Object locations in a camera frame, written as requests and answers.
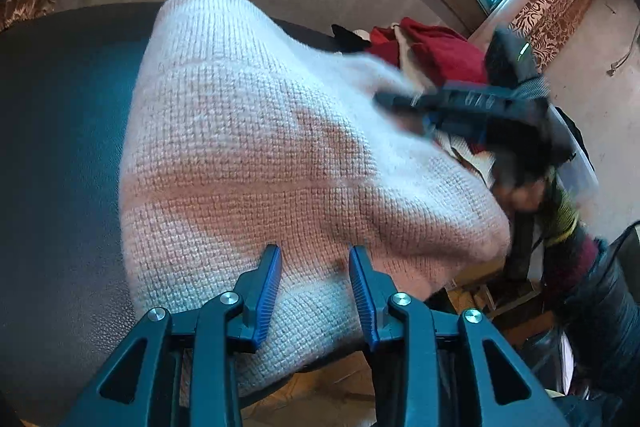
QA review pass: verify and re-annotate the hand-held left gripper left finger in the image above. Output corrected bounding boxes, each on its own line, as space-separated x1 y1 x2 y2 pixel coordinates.
62 244 283 427

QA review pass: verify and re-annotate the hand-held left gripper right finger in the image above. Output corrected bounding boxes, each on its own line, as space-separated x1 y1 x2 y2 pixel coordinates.
348 245 571 427

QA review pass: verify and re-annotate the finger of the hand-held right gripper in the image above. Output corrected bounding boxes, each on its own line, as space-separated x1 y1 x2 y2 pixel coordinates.
374 88 446 138

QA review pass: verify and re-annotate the pink knit sweater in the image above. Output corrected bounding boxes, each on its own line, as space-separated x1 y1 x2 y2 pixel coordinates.
119 0 512 398

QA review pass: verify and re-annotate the person's right forearm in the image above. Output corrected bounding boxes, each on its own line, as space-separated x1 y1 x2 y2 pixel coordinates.
525 172 640 395

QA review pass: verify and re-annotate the person's right hand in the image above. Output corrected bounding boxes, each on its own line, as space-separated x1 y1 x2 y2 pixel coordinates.
492 162 553 214

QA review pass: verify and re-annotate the beige garment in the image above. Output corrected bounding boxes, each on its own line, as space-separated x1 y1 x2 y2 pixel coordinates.
395 27 436 88

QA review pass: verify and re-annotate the red garment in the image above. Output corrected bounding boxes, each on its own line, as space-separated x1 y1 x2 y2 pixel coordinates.
367 18 488 85

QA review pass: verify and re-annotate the black garment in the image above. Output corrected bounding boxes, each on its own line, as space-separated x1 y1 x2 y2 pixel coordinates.
331 24 372 54

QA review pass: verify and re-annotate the wall cable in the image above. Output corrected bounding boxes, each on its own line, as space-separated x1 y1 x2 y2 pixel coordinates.
606 41 629 76

